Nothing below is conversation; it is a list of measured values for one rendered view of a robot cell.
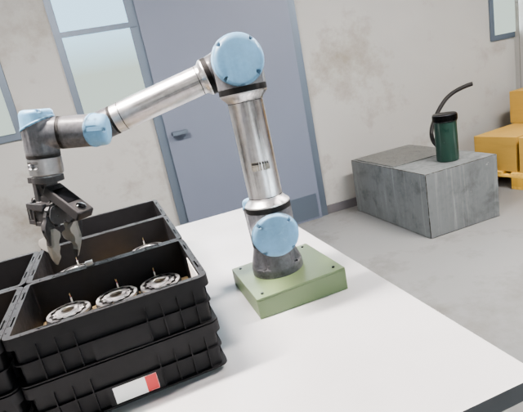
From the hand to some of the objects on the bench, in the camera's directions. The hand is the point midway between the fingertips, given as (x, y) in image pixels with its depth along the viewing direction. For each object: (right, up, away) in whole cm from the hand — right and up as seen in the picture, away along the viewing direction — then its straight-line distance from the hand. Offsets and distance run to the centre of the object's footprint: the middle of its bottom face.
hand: (69, 255), depth 108 cm
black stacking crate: (+17, -26, -2) cm, 32 cm away
